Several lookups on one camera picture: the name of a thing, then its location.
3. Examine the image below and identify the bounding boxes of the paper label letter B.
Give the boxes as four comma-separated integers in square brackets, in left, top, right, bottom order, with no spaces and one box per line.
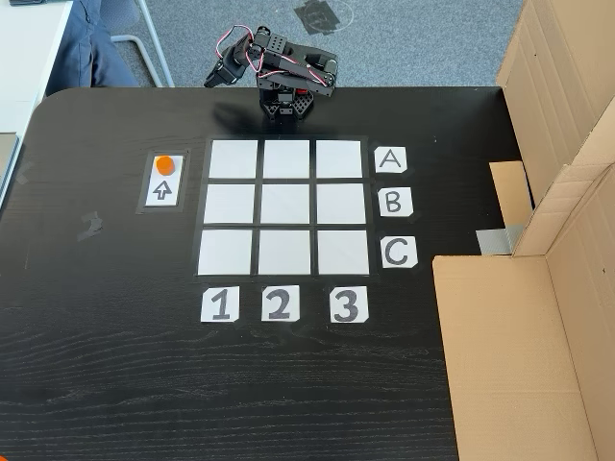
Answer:
[378,186,414,218]

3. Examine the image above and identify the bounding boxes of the white side table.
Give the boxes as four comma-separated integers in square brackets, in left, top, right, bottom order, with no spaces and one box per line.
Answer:
[0,0,74,136]

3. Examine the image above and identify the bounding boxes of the paper label number 1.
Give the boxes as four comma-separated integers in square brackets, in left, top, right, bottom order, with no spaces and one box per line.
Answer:
[200,286,241,323]

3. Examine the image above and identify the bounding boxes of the brown cardboard box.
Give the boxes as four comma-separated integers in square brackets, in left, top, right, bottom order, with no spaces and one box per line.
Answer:
[488,0,615,227]
[431,162,615,461]

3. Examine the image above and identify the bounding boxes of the grey duct tape strip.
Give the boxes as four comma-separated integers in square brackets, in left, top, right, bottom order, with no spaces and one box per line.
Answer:
[475,223,525,255]

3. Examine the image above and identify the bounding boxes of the paper label number 2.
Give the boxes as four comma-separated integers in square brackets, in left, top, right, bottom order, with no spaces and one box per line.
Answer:
[260,284,302,322]

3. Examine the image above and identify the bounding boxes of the white arrow paper sheet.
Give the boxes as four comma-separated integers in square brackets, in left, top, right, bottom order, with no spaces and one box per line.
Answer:
[142,153,185,208]

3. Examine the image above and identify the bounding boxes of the paper label number 3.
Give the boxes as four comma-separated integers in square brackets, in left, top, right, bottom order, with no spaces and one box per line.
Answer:
[329,285,370,324]

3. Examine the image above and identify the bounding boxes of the person's leg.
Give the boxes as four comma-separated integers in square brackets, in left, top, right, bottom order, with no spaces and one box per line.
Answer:
[45,0,141,97]

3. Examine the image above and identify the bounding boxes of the clear tape scraps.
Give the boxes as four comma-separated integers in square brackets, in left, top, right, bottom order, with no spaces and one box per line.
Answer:
[76,210,105,242]

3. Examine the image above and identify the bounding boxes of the paper label letter A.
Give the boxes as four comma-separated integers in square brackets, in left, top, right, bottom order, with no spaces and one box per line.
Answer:
[374,147,408,175]

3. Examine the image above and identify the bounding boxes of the white nine-square grid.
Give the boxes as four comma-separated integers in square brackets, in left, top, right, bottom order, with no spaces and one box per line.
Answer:
[191,135,379,279]

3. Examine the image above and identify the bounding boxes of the paper label letter C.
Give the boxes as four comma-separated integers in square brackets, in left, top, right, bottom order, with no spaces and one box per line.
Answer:
[381,235,418,270]

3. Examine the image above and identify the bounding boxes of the grey metal chair frame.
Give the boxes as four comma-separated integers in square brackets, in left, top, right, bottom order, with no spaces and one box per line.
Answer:
[108,0,175,88]

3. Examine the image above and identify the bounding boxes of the black floor tape mark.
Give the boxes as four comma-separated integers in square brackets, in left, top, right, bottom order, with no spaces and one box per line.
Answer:
[292,0,355,37]

